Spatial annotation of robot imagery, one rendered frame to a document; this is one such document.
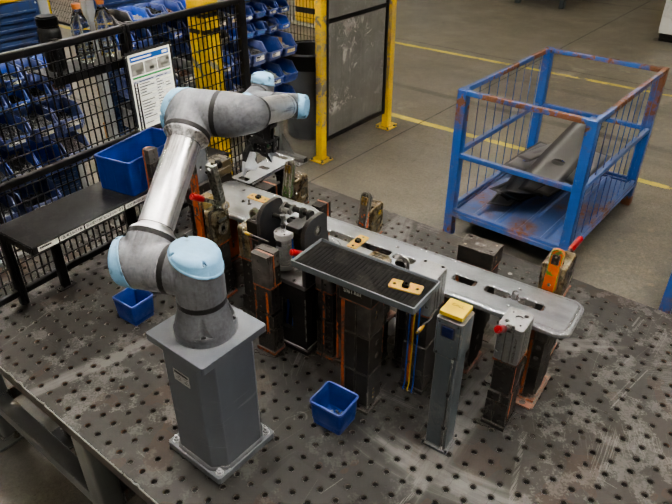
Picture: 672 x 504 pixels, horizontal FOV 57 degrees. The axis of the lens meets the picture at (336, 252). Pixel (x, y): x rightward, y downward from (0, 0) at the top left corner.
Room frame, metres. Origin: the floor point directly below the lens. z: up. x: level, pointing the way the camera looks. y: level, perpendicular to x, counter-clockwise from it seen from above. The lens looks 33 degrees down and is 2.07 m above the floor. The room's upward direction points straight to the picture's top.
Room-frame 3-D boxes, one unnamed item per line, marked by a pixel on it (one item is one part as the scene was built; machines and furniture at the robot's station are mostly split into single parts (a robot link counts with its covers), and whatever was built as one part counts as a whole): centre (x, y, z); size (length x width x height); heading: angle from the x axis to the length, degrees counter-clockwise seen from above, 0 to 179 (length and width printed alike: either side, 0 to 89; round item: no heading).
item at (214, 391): (1.17, 0.31, 0.90); 0.21 x 0.21 x 0.40; 51
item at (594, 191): (3.66, -1.37, 0.47); 1.20 x 0.80 x 0.95; 140
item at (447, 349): (1.17, -0.29, 0.92); 0.08 x 0.08 x 0.44; 55
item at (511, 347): (1.26, -0.46, 0.88); 0.11 x 0.10 x 0.36; 145
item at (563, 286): (1.55, -0.66, 0.88); 0.15 x 0.11 x 0.36; 145
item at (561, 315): (1.72, -0.09, 1.00); 1.38 x 0.22 x 0.02; 55
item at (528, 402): (1.37, -0.59, 0.84); 0.18 x 0.06 x 0.29; 145
